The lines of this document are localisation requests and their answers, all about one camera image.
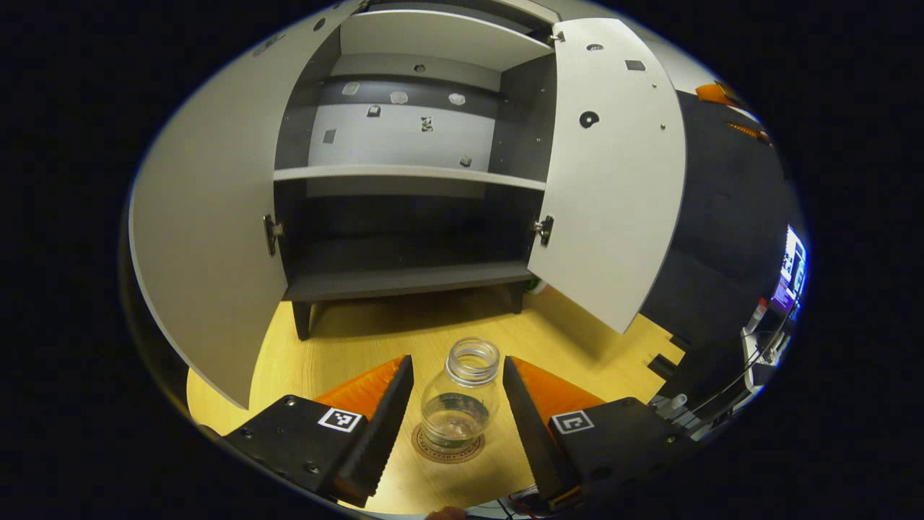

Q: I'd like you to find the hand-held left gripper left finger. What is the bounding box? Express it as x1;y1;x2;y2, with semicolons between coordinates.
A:
224;354;415;508

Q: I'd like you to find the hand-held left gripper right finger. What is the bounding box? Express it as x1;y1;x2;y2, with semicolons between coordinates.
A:
502;355;697;508

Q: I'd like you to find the round brown coaster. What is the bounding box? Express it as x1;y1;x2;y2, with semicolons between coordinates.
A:
411;422;486;464

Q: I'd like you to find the clear glass bottle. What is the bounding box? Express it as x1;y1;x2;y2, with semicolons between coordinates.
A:
420;337;501;456

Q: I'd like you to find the white cabinet door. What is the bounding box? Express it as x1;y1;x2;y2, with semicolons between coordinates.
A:
527;18;687;334
128;0;369;410

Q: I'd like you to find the computer monitor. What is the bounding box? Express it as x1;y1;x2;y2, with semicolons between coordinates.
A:
769;225;808;322

